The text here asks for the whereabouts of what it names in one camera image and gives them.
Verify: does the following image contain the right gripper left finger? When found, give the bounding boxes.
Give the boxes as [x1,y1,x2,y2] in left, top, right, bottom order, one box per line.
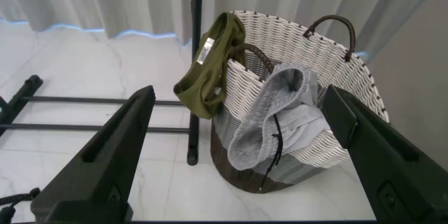
[30,84,157,223]

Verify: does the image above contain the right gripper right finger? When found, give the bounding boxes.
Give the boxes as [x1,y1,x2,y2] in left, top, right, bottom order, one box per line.
[321,83,448,223]

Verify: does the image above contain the pale grey shorts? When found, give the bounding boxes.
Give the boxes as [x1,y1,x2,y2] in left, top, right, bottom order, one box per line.
[227,62,332,192]

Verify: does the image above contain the white laundry basket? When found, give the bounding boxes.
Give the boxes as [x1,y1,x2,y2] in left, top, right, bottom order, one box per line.
[209,10,390,194]

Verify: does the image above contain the black clothes rack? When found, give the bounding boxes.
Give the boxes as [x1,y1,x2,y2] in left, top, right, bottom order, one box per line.
[0,0,204,166]

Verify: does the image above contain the olive green garment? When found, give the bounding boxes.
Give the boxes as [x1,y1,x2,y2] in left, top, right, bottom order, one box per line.
[173,11,247,120]

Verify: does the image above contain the white curtain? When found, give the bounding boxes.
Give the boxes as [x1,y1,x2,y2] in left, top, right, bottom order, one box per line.
[0,0,445,62]

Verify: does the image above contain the black cable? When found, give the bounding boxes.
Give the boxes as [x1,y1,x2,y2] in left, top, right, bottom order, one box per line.
[0,187,41,223]

